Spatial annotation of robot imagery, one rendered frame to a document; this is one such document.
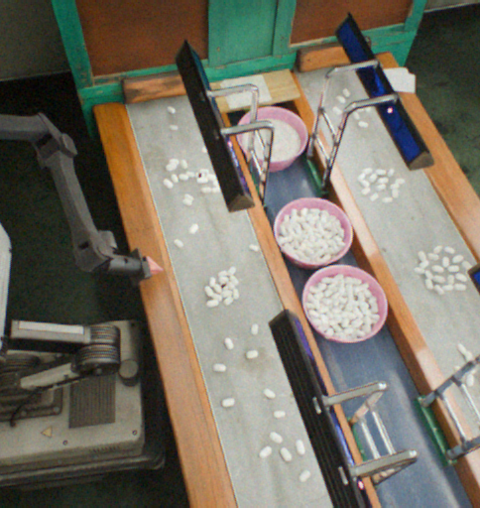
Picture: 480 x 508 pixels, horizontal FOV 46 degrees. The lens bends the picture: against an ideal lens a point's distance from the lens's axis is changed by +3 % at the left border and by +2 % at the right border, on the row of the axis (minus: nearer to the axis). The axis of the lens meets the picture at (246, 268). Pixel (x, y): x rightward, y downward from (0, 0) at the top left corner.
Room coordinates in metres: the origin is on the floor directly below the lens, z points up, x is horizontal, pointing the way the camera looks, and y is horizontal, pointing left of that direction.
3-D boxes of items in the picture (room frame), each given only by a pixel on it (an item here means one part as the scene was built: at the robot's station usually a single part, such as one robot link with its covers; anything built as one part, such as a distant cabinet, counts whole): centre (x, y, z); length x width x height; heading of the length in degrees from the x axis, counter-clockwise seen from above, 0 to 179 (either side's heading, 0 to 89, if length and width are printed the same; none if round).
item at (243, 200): (1.19, 0.15, 1.08); 0.62 x 0.08 x 0.07; 23
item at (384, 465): (0.32, -0.30, 0.90); 0.20 x 0.19 x 0.45; 23
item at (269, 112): (1.46, -0.04, 0.72); 0.27 x 0.27 x 0.10
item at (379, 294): (0.79, -0.32, 0.72); 0.27 x 0.27 x 0.10
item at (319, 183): (1.37, -0.29, 0.90); 0.20 x 0.19 x 0.45; 23
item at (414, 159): (1.41, -0.36, 1.08); 0.62 x 0.08 x 0.07; 23
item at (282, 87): (1.66, 0.05, 0.77); 0.33 x 0.15 x 0.01; 113
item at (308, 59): (1.84, -0.24, 0.83); 0.30 x 0.06 x 0.07; 113
